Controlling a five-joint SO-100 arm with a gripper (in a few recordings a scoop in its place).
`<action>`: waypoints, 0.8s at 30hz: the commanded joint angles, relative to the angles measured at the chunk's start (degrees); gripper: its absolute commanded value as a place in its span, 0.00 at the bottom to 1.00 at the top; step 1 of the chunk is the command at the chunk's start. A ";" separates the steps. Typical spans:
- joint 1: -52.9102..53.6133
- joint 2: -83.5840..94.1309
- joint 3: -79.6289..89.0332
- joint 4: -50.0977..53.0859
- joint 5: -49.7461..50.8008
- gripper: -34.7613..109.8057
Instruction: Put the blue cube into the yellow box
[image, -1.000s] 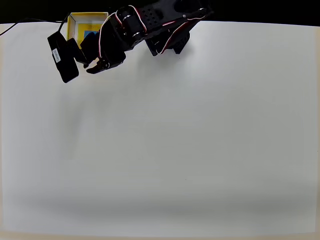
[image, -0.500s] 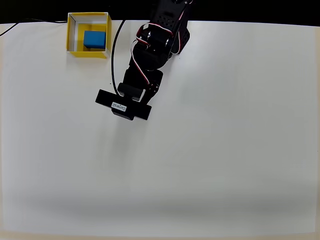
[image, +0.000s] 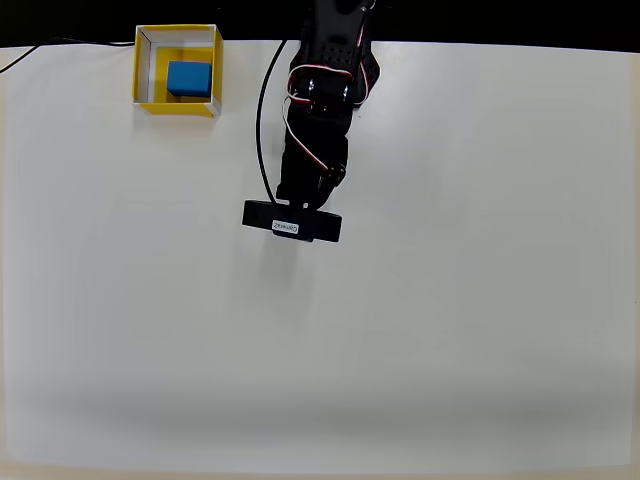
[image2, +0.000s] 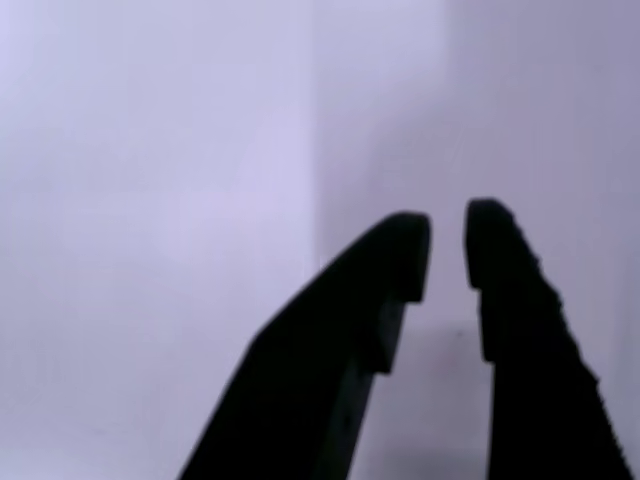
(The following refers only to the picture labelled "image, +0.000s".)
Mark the black webcam with white label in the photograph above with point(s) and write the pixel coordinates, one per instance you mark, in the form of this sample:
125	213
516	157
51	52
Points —
320	225

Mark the blue block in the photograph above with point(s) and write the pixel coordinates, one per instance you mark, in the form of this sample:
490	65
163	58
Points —
189	78

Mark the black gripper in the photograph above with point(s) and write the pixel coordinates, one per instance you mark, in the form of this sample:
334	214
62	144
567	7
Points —
306	189

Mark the yellow open box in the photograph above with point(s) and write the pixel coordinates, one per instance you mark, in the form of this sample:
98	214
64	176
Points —
147	65

